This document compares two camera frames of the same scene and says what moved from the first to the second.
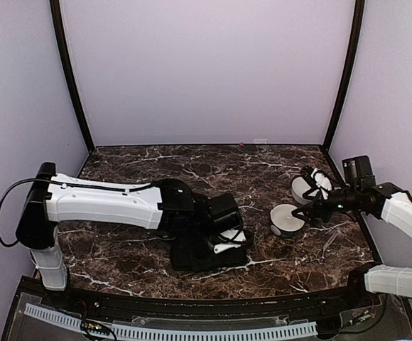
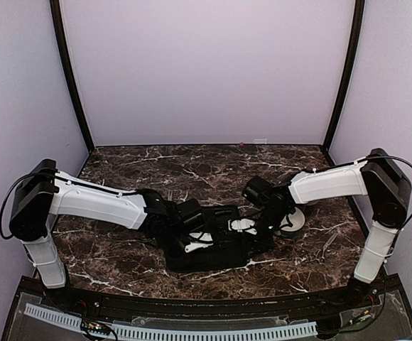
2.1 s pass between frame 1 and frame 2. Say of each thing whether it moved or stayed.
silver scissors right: stayed
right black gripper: moved
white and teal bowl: stayed
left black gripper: moved
